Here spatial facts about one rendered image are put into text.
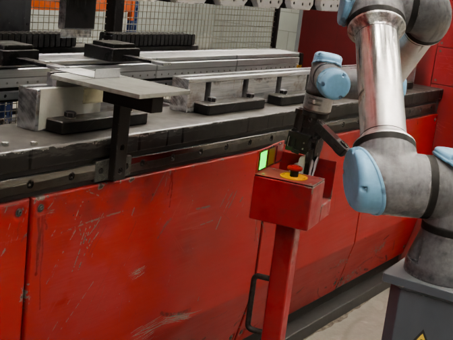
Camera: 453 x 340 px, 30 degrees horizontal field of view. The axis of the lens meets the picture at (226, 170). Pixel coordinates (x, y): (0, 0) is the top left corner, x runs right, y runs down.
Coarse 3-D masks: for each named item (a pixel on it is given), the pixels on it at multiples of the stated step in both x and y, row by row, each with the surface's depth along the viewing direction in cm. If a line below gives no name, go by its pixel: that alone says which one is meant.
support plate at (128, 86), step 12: (84, 84) 186; (96, 84) 184; (108, 84) 186; (120, 84) 188; (132, 84) 190; (144, 84) 192; (156, 84) 194; (132, 96) 178; (144, 96) 179; (156, 96) 182
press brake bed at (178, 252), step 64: (0, 192) 169; (64, 192) 184; (128, 192) 203; (192, 192) 226; (0, 256) 173; (64, 256) 189; (128, 256) 209; (192, 256) 233; (256, 256) 263; (320, 256) 303; (384, 256) 368; (0, 320) 177; (64, 320) 194; (128, 320) 215; (192, 320) 241; (256, 320) 280; (320, 320) 318
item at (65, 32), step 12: (60, 0) 192; (72, 0) 193; (84, 0) 196; (60, 12) 192; (72, 12) 193; (84, 12) 197; (60, 24) 193; (72, 24) 194; (84, 24) 198; (60, 36) 193; (72, 36) 196; (84, 36) 200
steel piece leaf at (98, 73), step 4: (112, 68) 196; (116, 68) 197; (120, 68) 198; (68, 72) 196; (72, 72) 196; (76, 72) 197; (80, 72) 198; (84, 72) 199; (88, 72) 199; (92, 72) 200; (96, 72) 192; (100, 72) 193; (104, 72) 194; (108, 72) 195; (112, 72) 196; (116, 72) 197; (88, 76) 193; (92, 76) 194; (96, 76) 192; (100, 76) 193; (104, 76) 194; (108, 76) 195; (112, 76) 197; (116, 76) 198
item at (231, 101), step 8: (200, 104) 236; (208, 104) 236; (216, 104) 238; (224, 104) 241; (232, 104) 244; (240, 104) 247; (248, 104) 251; (256, 104) 255; (264, 104) 259; (200, 112) 236; (208, 112) 235; (216, 112) 238; (224, 112) 242
